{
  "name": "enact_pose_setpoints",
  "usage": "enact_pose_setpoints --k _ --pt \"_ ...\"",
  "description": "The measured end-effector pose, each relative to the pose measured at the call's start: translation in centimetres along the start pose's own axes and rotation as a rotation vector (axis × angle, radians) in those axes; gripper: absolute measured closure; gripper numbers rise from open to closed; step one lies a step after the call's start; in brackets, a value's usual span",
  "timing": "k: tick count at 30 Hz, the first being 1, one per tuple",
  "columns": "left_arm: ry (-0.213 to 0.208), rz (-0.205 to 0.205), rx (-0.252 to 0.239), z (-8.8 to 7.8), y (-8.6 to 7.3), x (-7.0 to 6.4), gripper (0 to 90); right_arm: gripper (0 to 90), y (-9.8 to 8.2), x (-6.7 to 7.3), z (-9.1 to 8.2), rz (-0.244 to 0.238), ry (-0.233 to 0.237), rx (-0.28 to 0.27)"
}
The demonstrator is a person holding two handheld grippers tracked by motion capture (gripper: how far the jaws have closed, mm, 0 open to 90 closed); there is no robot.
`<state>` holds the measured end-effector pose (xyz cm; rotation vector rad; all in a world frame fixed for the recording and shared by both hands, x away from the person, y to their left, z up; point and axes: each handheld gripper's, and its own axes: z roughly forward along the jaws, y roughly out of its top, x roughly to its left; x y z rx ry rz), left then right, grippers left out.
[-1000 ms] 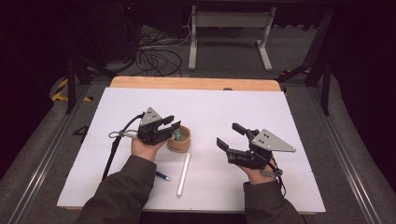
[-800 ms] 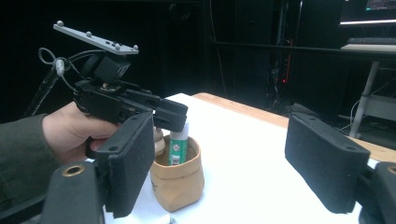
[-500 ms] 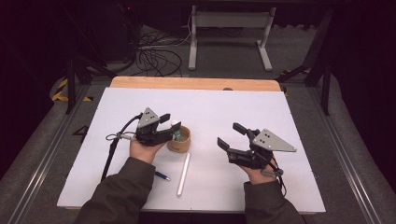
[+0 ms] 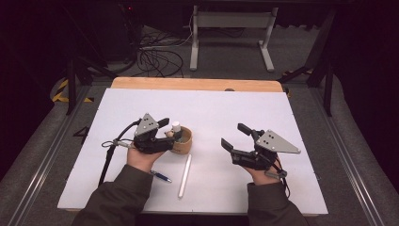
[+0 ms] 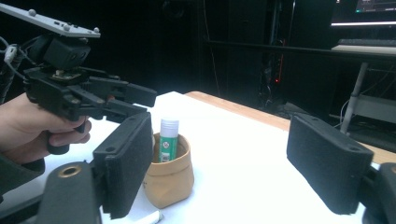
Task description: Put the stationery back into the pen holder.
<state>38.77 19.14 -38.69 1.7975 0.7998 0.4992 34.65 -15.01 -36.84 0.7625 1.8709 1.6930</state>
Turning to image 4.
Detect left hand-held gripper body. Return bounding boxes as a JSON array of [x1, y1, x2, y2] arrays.
[[133, 112, 176, 155]]

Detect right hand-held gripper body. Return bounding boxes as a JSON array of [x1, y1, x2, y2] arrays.
[[230, 128, 302, 171]]

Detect white green glue stick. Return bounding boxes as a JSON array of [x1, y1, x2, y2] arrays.
[[171, 121, 184, 140]]

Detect tan bear pen holder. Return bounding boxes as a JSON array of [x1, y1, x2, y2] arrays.
[[164, 125, 194, 155]]

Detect blue pen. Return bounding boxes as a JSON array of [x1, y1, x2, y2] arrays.
[[150, 169, 173, 184]]

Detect white tube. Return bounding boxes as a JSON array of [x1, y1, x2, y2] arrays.
[[177, 153, 193, 200]]

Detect person's left hand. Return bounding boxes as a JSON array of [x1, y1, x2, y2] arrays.
[[126, 145, 166, 173]]

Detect person's right hand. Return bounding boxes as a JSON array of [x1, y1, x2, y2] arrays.
[[243, 164, 283, 186]]

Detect left gripper silver plug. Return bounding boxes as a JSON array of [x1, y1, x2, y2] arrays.
[[114, 139, 136, 149]]

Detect right gripper grey plug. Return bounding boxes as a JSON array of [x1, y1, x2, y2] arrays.
[[263, 169, 288, 180]]

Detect white board sheet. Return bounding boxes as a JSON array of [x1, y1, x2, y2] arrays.
[[56, 88, 329, 216]]

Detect black metal stand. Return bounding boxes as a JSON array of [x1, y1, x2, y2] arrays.
[[277, 8, 335, 117], [60, 4, 119, 116]]

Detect yellow black hazard tape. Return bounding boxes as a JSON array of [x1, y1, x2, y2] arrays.
[[51, 78, 94, 104]]

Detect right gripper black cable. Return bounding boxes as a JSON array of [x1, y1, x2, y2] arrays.
[[274, 156, 291, 200]]

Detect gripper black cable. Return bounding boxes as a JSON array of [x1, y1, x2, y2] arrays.
[[97, 118, 142, 187], [274, 156, 291, 200]]

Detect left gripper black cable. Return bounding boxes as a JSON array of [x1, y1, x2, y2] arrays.
[[97, 118, 142, 187]]

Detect black floor cables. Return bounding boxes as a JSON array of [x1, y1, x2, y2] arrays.
[[136, 27, 194, 78]]

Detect grey metal rail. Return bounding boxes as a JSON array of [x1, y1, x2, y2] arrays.
[[309, 88, 389, 226], [6, 84, 92, 226]]

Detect grey metal desk frame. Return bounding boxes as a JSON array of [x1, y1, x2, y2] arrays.
[[189, 4, 279, 73]]

